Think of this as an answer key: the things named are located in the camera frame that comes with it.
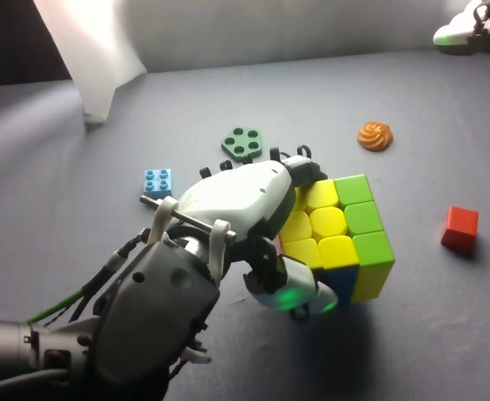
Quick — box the multicoloured puzzle cube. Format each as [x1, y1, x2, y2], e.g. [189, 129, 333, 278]
[278, 173, 397, 309]

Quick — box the red cube block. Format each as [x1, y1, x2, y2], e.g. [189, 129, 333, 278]
[440, 205, 480, 256]

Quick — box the green pentagon block with holes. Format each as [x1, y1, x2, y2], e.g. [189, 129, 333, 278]
[220, 125, 265, 165]

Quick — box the light blue toy brick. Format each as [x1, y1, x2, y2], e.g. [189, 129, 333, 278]
[143, 167, 174, 201]

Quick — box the orange swirl cookie toy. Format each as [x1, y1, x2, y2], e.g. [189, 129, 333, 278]
[356, 120, 396, 152]

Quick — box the white backdrop sheet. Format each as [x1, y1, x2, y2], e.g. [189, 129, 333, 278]
[31, 0, 490, 127]

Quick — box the grey table cloth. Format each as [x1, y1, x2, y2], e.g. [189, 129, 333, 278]
[0, 45, 490, 401]

